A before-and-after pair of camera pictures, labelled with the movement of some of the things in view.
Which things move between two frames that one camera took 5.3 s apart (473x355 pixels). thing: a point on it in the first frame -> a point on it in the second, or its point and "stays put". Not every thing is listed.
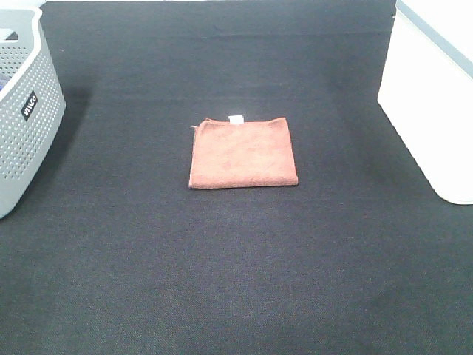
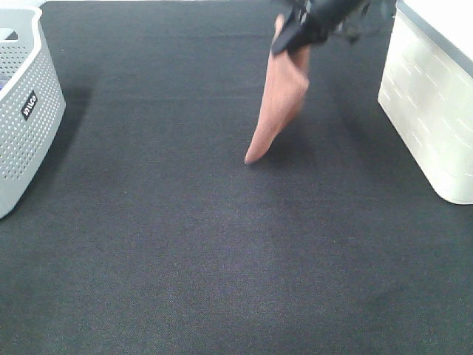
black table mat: x=109 y=251 stays put
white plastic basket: x=426 y=90 stays put
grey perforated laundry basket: x=32 y=104 stays put
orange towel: x=236 y=154 -> x=287 y=82
